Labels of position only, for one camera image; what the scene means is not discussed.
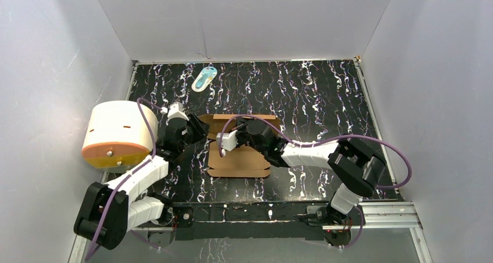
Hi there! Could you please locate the brown cardboard box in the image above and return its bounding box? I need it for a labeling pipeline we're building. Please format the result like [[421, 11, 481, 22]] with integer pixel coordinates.
[[199, 114, 271, 178]]

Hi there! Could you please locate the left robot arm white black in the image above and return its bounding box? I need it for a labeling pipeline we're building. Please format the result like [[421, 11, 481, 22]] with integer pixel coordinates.
[[73, 114, 210, 250]]

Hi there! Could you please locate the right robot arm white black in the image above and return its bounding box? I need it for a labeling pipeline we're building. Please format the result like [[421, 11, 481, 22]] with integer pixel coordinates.
[[230, 117, 387, 226]]

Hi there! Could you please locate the blue white blister package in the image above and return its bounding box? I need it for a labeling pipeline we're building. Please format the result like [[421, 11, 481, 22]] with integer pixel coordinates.
[[192, 66, 217, 93]]

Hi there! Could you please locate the white orange round container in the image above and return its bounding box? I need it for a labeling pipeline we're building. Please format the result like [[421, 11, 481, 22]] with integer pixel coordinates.
[[81, 101, 153, 169]]

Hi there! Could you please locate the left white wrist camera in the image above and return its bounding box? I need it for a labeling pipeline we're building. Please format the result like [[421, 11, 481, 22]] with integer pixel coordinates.
[[160, 102, 189, 121]]

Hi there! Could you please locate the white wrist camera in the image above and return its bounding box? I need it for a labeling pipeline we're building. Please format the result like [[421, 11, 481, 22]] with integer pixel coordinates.
[[216, 130, 238, 156], [160, 102, 189, 121]]

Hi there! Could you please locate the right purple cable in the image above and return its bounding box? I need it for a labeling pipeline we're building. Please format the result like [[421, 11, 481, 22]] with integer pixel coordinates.
[[217, 115, 413, 250]]

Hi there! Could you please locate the purple cable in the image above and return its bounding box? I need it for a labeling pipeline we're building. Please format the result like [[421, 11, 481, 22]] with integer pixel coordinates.
[[217, 115, 413, 250], [84, 97, 166, 262]]

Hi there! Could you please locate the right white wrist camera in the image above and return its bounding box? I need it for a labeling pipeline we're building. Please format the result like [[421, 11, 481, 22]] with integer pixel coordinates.
[[216, 130, 238, 156]]

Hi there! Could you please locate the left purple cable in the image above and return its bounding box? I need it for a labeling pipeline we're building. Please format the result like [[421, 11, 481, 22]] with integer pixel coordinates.
[[84, 97, 166, 262]]

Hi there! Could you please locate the aluminium front rail frame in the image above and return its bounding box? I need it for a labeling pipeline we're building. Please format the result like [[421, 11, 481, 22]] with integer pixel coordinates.
[[67, 201, 434, 263]]

